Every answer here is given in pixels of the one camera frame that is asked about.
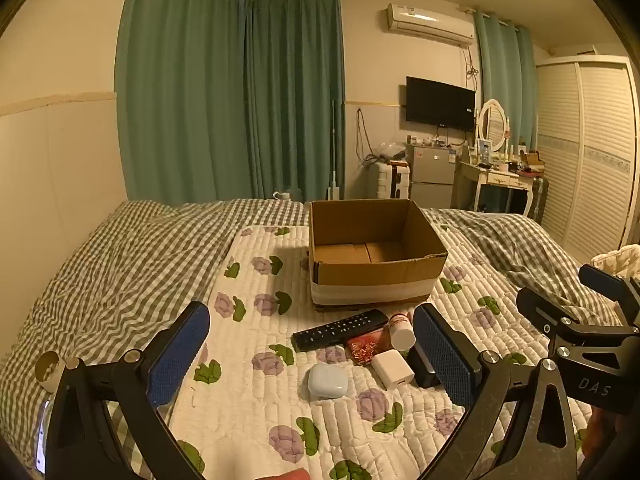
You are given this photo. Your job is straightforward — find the black wall cables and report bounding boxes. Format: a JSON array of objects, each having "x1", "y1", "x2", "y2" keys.
[{"x1": 355, "y1": 107, "x2": 381, "y2": 166}]

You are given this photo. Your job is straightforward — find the white suitcase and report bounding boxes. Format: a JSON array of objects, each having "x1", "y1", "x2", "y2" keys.
[{"x1": 368, "y1": 161, "x2": 392, "y2": 200}]

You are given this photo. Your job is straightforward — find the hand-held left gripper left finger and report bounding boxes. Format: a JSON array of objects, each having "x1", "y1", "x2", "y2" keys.
[{"x1": 46, "y1": 301, "x2": 211, "y2": 480}]

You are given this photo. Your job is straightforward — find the white charger plug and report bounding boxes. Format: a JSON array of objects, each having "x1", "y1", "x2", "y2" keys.
[{"x1": 371, "y1": 351, "x2": 416, "y2": 390}]

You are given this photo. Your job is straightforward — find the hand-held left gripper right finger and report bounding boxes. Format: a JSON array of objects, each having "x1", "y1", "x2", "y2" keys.
[{"x1": 412, "y1": 302, "x2": 583, "y2": 480}]

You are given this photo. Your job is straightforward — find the small black box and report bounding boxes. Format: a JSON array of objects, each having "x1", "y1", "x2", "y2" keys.
[{"x1": 407, "y1": 345, "x2": 443, "y2": 389}]

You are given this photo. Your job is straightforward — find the cream quilted cushion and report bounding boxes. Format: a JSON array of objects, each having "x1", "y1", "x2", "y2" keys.
[{"x1": 590, "y1": 244, "x2": 640, "y2": 281}]

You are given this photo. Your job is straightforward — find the narrow green curtain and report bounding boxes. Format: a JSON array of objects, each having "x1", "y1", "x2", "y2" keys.
[{"x1": 472, "y1": 10, "x2": 538, "y2": 153}]

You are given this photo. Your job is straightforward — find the wide green curtain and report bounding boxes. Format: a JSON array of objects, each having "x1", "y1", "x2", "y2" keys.
[{"x1": 115, "y1": 0, "x2": 251, "y2": 206}]

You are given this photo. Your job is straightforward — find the dark green suitcase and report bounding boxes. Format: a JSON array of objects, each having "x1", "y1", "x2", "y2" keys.
[{"x1": 525, "y1": 175, "x2": 550, "y2": 226}]

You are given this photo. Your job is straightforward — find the floral quilted mat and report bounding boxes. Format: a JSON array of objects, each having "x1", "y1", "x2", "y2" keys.
[{"x1": 165, "y1": 225, "x2": 588, "y2": 480}]

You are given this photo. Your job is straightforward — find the white air conditioner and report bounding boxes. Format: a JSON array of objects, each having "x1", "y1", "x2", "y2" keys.
[{"x1": 385, "y1": 2, "x2": 475, "y2": 48}]

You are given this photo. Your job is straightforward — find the clear plastic bag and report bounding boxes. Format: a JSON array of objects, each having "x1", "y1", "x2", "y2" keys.
[{"x1": 372, "y1": 141, "x2": 407, "y2": 161}]

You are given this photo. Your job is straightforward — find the red rose print tin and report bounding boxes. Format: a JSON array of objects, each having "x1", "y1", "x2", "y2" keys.
[{"x1": 345, "y1": 329, "x2": 396, "y2": 367}]

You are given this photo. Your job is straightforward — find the checked blanket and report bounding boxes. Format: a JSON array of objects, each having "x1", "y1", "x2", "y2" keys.
[{"x1": 0, "y1": 199, "x2": 626, "y2": 480}]

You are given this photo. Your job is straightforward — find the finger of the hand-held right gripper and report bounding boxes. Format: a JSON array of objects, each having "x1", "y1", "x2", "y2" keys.
[
  {"x1": 579, "y1": 264, "x2": 640, "y2": 328},
  {"x1": 516, "y1": 287, "x2": 640, "y2": 341}
]

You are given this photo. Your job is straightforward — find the black remote control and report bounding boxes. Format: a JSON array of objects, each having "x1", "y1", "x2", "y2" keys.
[{"x1": 291, "y1": 310, "x2": 390, "y2": 352}]

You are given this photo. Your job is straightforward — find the brown trimmed suitcase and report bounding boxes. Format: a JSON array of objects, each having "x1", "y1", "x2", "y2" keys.
[{"x1": 389, "y1": 160, "x2": 413, "y2": 200}]

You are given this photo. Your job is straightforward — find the white dressing table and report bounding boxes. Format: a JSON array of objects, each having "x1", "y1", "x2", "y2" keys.
[{"x1": 452, "y1": 157, "x2": 543, "y2": 218}]

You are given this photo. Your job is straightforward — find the white louvred wardrobe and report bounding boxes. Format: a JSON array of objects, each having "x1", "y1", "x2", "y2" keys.
[{"x1": 535, "y1": 55, "x2": 640, "y2": 266}]

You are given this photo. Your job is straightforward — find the white oval mirror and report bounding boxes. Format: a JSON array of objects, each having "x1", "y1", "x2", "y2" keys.
[{"x1": 475, "y1": 99, "x2": 508, "y2": 153}]

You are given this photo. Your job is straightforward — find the white mop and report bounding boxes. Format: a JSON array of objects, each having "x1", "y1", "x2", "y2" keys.
[{"x1": 327, "y1": 100, "x2": 341, "y2": 201}]

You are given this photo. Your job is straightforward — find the grey small fridge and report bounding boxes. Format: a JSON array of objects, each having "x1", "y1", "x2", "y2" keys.
[{"x1": 407, "y1": 142, "x2": 458, "y2": 209}]

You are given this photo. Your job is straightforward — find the tape roll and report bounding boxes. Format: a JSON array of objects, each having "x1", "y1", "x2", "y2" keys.
[{"x1": 36, "y1": 351, "x2": 66, "y2": 392}]

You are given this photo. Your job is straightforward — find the brown cardboard box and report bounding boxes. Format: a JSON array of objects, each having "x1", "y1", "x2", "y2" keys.
[{"x1": 306, "y1": 198, "x2": 449, "y2": 311}]

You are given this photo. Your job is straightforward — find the light blue earbuds case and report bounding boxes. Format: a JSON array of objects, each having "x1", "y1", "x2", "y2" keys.
[{"x1": 307, "y1": 363, "x2": 349, "y2": 401}]

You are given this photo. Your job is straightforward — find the black wall television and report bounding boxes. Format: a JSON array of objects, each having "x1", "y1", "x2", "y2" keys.
[{"x1": 405, "y1": 76, "x2": 476, "y2": 131}]

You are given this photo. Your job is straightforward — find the smartphone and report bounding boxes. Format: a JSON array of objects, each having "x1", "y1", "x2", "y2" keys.
[{"x1": 35, "y1": 400, "x2": 53, "y2": 473}]

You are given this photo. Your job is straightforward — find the white bottle with red cap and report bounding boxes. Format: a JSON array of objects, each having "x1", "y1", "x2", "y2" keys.
[{"x1": 388, "y1": 312, "x2": 417, "y2": 352}]

